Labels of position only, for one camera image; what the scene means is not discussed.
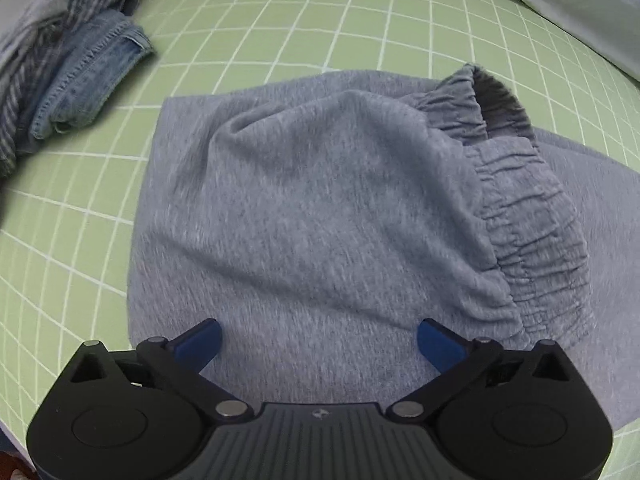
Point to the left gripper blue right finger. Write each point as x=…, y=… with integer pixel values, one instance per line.
x=480, y=379

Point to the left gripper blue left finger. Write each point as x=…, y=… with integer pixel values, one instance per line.
x=160, y=379

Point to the grey sweatpants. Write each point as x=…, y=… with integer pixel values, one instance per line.
x=321, y=219

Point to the green grid cutting mat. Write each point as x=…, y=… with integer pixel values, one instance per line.
x=67, y=214

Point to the blue denim jeans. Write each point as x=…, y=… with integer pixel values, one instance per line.
x=94, y=61

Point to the blue checked shirt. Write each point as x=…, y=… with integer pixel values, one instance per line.
x=29, y=49

